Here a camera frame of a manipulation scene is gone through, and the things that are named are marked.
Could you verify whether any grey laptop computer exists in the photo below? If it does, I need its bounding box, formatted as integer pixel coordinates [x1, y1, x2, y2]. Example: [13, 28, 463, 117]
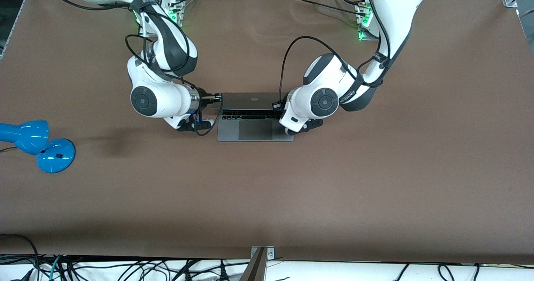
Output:
[212, 92, 294, 142]

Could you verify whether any brown table cover sheet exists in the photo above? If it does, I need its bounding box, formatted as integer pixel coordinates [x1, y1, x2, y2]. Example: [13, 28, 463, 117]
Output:
[0, 0, 534, 265]

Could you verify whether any blue desk lamp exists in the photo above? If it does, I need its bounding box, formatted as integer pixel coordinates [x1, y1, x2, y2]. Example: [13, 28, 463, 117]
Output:
[0, 119, 76, 174]

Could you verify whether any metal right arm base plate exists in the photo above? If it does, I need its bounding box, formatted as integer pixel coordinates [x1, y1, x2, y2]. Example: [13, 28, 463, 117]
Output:
[138, 0, 184, 38]

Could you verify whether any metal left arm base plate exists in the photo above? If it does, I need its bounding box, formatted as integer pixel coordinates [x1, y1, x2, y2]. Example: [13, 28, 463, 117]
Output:
[357, 1, 379, 42]

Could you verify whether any long black table cable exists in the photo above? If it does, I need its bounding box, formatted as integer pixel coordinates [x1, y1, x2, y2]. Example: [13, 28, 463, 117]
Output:
[297, 0, 364, 18]

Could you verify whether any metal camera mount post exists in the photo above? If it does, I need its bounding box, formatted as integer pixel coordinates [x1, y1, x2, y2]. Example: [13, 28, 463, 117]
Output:
[240, 246, 275, 281]

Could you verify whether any teal floor cable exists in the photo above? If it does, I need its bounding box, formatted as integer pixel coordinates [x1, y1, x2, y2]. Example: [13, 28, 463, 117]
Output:
[49, 255, 63, 281]

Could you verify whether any black looped floor cable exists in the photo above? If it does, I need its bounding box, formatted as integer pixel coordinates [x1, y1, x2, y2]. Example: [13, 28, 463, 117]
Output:
[0, 233, 40, 281]

